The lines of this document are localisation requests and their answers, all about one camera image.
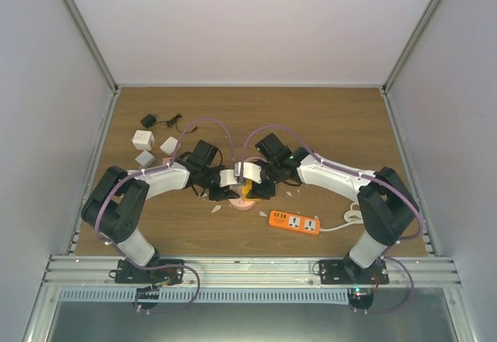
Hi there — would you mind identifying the white USB charger plug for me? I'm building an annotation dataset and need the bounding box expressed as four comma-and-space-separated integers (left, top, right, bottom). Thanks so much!
135, 151, 155, 169

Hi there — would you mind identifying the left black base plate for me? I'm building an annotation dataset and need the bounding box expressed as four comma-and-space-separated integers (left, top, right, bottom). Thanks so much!
109, 258, 185, 286

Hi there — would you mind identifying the orange power strip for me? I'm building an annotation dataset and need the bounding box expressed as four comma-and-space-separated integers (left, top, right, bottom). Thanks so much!
269, 210, 321, 236

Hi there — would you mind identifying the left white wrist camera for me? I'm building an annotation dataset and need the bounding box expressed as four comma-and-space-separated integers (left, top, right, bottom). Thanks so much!
219, 169, 243, 187

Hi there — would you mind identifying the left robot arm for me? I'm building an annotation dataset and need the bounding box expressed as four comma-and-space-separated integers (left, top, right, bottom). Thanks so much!
81, 141, 239, 283

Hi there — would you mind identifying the right aluminium corner post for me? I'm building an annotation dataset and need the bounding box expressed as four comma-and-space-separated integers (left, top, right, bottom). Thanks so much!
381, 0, 443, 96

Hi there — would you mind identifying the pink round socket base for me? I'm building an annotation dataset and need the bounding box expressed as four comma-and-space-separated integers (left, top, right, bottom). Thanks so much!
229, 198, 257, 211

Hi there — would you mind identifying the left aluminium corner post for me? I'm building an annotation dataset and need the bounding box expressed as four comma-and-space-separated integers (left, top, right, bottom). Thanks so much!
62, 0, 119, 96

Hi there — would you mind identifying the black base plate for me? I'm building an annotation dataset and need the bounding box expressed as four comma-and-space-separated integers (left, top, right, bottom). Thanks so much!
311, 258, 390, 285
109, 258, 185, 286

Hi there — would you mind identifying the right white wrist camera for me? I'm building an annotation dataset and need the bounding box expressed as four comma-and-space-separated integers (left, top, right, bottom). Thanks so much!
234, 162, 262, 184

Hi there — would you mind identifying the aluminium rail front frame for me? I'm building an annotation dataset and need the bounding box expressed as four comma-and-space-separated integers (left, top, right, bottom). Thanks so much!
42, 255, 462, 288

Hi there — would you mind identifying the grey slotted cable duct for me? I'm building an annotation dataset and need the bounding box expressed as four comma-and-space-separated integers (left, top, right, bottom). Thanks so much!
59, 287, 349, 305

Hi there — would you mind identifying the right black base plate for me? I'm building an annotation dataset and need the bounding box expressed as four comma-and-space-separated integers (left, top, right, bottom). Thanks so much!
311, 258, 390, 285

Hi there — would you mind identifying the aluminium corner post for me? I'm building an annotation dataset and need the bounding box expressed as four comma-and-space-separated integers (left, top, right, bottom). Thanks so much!
62, 0, 119, 96
381, 0, 443, 96

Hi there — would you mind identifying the yellow cube socket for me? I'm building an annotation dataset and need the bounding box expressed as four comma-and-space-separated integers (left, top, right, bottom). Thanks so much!
242, 184, 252, 200

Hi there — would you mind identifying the black power adapter with cable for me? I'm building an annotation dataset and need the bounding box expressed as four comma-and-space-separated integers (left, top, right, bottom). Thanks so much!
140, 113, 183, 132

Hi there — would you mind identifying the white power strip cable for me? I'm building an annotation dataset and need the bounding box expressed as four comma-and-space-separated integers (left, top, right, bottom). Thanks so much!
320, 201, 364, 234

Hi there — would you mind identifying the white tiger cube plug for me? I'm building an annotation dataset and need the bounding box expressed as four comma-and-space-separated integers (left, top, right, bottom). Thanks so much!
131, 130, 155, 151

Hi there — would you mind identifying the white cube adapter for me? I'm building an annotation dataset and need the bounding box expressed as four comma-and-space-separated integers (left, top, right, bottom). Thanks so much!
159, 137, 180, 155

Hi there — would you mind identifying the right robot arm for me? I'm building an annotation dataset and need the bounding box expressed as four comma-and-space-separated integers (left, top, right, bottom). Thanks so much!
235, 133, 423, 284

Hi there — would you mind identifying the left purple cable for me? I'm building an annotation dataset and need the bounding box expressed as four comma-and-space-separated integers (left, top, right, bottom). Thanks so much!
95, 117, 236, 315

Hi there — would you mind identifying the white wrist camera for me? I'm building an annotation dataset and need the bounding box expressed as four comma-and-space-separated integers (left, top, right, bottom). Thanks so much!
234, 162, 262, 184
219, 169, 243, 187

